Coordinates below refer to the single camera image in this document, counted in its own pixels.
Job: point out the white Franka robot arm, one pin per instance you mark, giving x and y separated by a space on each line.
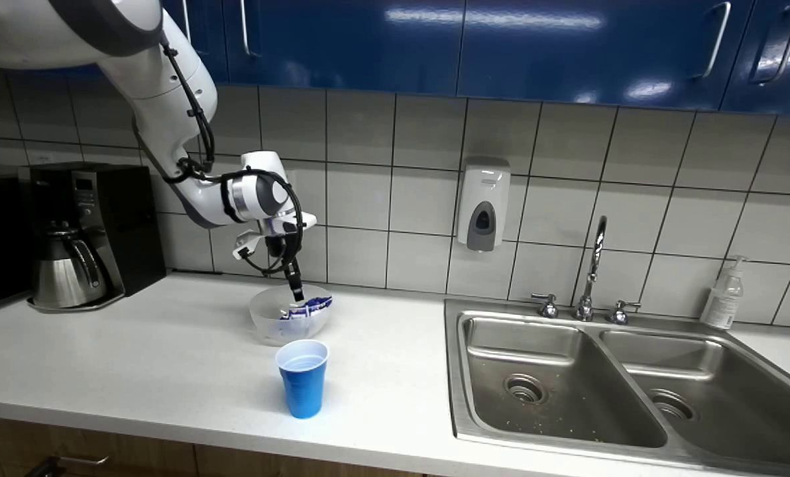
146 84

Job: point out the wooden lower cabinets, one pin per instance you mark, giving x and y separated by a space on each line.
105 454

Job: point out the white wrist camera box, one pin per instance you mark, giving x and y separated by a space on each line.
300 222

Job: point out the chrome faucet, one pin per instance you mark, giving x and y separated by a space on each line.
593 265

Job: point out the blue upper cabinets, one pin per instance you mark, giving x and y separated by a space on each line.
501 44

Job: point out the clear plastic bowl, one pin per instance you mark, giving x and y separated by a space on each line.
276 322

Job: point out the clear soap pump bottle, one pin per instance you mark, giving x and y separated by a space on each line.
721 300

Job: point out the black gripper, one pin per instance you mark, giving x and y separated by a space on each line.
282 247

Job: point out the stainless steel double sink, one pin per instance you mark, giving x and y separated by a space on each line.
623 389

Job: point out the steel coffee carafe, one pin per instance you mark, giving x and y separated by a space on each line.
68 268

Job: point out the black steel coffee maker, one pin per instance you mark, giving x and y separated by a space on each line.
105 222

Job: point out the blue snack package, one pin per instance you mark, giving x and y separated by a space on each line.
312 306

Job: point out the blue plastic cup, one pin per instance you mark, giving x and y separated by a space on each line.
304 385

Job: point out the white wall soap dispenser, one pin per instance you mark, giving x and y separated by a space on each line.
483 204

